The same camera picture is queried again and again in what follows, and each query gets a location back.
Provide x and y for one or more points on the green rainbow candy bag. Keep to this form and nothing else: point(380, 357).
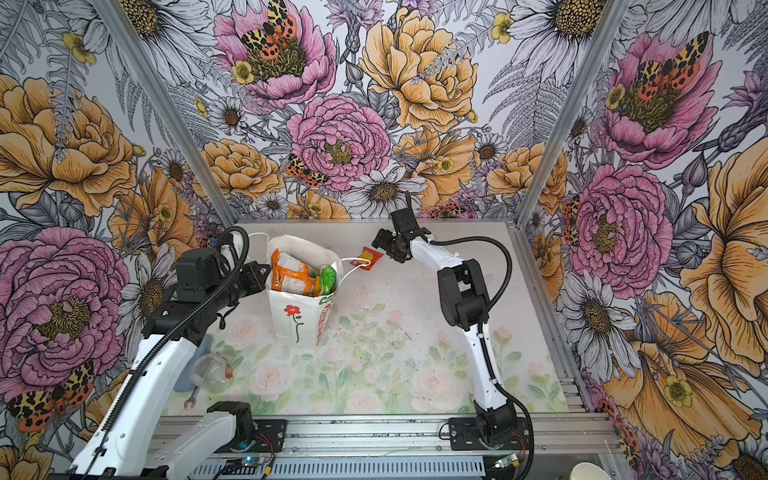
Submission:
point(326, 280)

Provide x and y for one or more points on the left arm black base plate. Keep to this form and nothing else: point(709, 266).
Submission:
point(260, 436)

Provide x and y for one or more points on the small red snack packet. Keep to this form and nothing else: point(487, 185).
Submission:
point(367, 259)

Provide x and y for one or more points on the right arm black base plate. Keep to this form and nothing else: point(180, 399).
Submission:
point(464, 435)

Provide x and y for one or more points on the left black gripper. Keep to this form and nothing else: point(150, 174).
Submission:
point(251, 270)

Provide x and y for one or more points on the white paper gift bag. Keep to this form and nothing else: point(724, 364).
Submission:
point(298, 319)

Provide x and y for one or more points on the aluminium frame rail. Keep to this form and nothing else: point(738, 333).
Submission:
point(569, 433)

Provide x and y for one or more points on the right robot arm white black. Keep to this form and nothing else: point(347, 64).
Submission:
point(466, 305)

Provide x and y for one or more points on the white ventilated cable duct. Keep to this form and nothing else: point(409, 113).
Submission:
point(399, 466)

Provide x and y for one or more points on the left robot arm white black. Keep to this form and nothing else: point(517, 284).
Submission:
point(120, 447)

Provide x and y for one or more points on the white round bowl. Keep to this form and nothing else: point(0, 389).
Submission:
point(588, 471)

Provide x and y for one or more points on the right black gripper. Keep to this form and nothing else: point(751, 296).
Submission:
point(382, 240)

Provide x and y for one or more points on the green circuit board right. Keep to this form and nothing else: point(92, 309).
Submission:
point(509, 461)

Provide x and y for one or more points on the clear plastic cup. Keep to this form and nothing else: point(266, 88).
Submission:
point(212, 373)

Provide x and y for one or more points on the orange white snack bag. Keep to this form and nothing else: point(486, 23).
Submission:
point(293, 276)

